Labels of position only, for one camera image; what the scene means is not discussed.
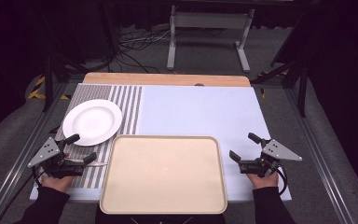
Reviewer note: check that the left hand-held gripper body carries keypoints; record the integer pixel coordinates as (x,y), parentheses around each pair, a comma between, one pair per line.
(48,153)

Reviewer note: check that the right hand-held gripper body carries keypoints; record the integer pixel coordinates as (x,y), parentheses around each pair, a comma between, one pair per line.
(278,152)

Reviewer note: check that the person's left hand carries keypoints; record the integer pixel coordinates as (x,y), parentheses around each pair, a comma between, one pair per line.
(57,183)

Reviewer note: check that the person's right hand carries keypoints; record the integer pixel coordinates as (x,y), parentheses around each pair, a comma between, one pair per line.
(264,182)

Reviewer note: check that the silver cutlery piece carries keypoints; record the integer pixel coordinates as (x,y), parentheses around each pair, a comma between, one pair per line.
(99,163)

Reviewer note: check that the white round plate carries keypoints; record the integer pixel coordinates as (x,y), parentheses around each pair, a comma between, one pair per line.
(93,121)

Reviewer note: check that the pale blue table mat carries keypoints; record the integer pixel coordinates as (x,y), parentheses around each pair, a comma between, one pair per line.
(199,112)

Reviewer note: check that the yellow black floor tape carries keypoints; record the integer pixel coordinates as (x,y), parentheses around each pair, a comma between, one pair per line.
(37,90)

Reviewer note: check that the black tripod stand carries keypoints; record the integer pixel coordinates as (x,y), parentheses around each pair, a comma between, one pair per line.
(303,90)
(48,84)

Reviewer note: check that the grey striped placemat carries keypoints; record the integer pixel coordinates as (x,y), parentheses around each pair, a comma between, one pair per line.
(127,105)

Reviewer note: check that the beige plastic tray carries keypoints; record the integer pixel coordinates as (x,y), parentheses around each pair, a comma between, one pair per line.
(163,175)

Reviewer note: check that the white metal stand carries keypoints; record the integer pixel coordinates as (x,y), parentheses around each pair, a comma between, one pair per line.
(209,20)

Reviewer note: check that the aluminium frame rail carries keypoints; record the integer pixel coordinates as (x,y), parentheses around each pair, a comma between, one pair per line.
(18,161)
(320,155)

